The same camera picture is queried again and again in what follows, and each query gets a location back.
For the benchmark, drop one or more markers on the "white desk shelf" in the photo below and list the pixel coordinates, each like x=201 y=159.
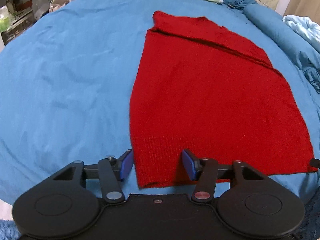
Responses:
x=17 y=16

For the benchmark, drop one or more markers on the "light blue blanket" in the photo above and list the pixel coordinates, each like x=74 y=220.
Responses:
x=305 y=28

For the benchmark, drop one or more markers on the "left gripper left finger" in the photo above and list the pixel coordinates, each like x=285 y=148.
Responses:
x=68 y=202

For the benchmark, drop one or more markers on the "blue bed sheet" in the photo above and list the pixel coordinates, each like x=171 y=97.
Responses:
x=66 y=83

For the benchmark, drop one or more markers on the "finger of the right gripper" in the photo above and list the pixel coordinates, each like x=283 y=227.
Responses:
x=315 y=163

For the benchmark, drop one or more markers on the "blue folded duvet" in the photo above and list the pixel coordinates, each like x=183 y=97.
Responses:
x=300 y=52

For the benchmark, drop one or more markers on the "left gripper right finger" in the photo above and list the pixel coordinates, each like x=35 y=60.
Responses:
x=246 y=202

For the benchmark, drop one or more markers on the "blue fluffy rug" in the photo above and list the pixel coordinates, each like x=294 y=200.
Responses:
x=8 y=230

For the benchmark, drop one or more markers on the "red knit garment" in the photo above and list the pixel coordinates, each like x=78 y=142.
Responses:
x=202 y=87

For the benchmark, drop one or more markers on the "beige bag on floor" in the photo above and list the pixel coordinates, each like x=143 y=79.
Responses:
x=57 y=4

